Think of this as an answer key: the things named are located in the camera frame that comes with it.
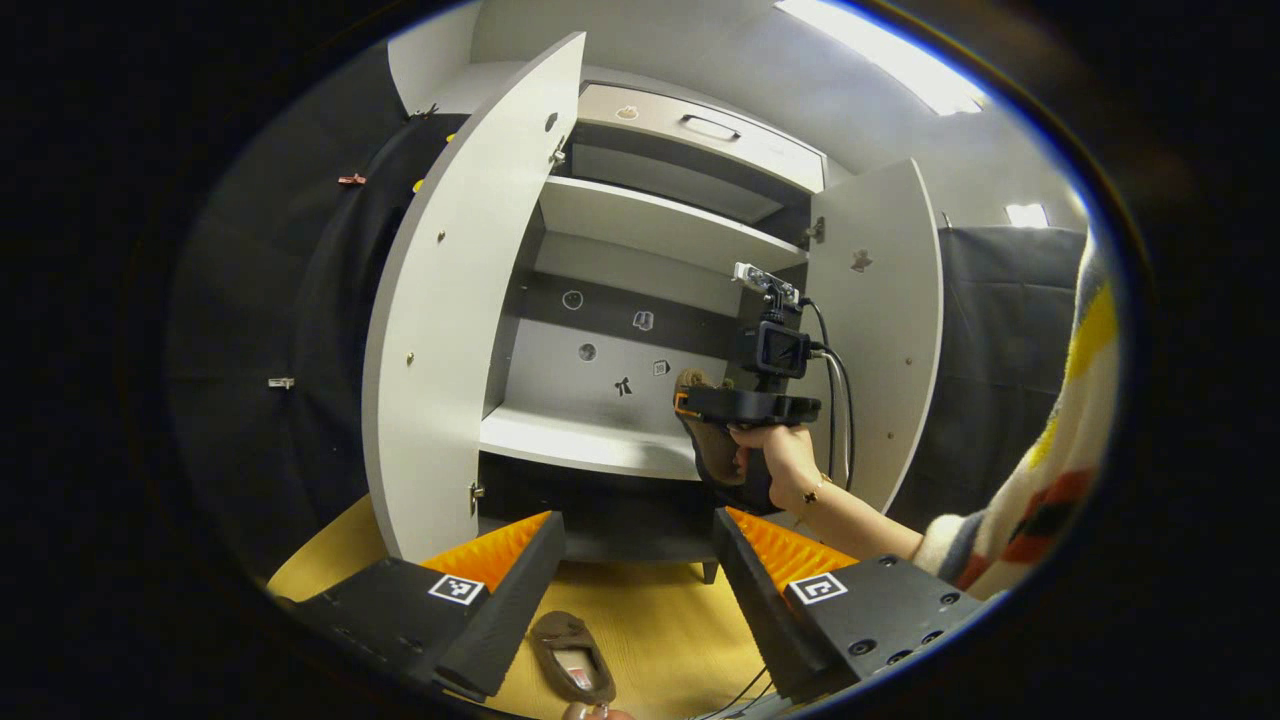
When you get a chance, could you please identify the white cabinet shelf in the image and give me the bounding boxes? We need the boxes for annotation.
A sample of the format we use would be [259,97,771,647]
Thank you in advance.
[540,175,809,273]

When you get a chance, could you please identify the long ceiling light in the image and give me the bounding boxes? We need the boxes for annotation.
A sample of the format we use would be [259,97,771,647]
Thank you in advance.
[775,0,991,116]

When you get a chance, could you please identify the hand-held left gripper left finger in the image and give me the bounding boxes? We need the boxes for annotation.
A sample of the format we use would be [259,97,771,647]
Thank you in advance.
[290,510,566,701]

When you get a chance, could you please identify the beige cabinet drawer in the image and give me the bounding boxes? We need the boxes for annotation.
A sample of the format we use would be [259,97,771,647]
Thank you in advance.
[575,83,828,194]

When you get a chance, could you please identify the grey shoe cabinet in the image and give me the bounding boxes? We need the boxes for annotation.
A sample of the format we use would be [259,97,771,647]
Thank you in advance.
[478,80,831,586]

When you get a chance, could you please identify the brown fuzzy shoe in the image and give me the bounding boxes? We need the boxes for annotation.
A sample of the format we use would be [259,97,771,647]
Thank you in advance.
[673,368,776,516]
[528,610,618,706]

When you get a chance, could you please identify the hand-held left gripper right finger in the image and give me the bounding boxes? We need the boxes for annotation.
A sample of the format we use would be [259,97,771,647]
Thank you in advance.
[713,505,986,701]

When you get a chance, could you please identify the black backdrop cloth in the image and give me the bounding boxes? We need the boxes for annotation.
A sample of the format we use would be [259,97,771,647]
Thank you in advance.
[890,225,1091,531]
[170,50,471,581]

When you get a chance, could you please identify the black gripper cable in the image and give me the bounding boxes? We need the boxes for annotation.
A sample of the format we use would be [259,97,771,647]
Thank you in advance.
[805,297,858,493]
[698,665,778,720]

